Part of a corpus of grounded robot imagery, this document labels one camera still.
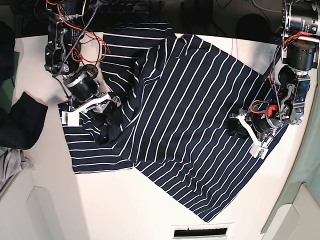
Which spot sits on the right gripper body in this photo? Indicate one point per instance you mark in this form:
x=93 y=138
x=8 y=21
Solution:
x=87 y=96

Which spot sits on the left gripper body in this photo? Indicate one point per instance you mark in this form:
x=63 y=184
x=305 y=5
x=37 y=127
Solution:
x=262 y=120

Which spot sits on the navy white striped t-shirt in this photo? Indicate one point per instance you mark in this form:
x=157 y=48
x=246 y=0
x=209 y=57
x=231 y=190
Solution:
x=175 y=94

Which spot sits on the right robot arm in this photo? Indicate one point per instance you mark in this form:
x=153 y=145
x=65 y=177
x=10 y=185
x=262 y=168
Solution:
x=63 y=58

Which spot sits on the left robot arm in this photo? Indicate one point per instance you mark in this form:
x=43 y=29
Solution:
x=288 y=76

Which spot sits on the dark navy folded garment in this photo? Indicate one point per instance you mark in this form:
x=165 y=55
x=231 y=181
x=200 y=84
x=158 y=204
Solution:
x=22 y=126

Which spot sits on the black round floor object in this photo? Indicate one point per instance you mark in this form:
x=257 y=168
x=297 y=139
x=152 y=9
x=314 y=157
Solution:
x=253 y=27

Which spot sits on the grey crumpled garment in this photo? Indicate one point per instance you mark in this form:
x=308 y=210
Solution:
x=12 y=161

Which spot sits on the white table vent slot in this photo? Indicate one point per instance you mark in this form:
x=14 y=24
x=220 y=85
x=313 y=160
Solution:
x=221 y=231

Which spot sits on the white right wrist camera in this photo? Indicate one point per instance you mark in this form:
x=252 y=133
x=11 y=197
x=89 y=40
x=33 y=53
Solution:
x=71 y=119

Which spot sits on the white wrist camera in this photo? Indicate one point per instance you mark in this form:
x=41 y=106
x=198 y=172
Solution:
x=258 y=151
x=71 y=119

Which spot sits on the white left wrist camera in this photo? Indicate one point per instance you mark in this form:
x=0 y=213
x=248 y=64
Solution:
x=258 y=151

